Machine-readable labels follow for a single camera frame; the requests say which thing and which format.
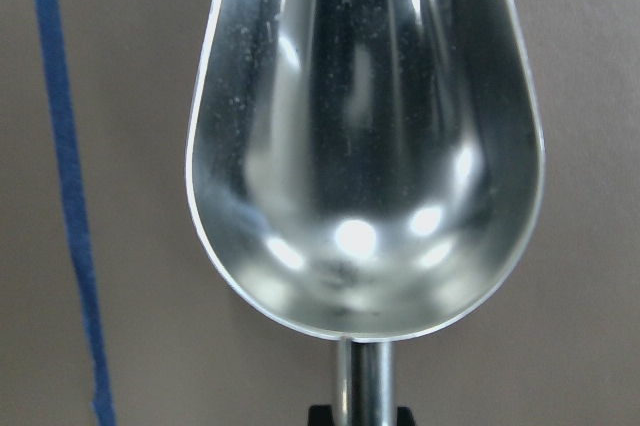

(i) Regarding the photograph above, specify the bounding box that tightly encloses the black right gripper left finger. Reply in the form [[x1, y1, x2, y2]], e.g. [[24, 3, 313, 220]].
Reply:
[[307, 394, 336, 426]]

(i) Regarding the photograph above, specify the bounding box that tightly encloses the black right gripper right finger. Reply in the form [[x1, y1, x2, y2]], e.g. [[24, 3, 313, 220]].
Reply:
[[396, 397, 416, 426]]

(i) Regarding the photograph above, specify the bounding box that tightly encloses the metal ice scoop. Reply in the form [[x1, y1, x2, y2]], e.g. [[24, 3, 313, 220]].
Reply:
[[185, 0, 544, 425]]

